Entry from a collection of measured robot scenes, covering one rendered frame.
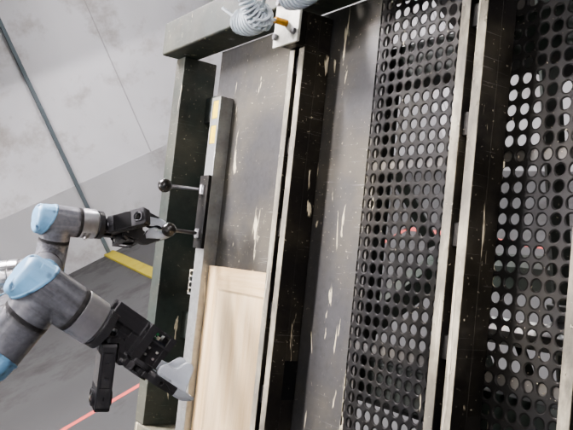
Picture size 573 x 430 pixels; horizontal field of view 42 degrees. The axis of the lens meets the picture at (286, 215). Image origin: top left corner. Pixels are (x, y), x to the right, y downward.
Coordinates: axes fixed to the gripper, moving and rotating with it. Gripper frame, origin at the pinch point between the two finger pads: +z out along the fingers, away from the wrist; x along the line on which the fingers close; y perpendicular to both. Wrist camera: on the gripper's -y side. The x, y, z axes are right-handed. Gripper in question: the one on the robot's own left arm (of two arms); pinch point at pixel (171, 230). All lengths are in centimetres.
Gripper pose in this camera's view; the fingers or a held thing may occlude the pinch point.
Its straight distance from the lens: 199.2
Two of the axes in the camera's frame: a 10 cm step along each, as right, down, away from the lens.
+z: 8.2, 1.2, 5.6
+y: -5.6, 3.3, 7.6
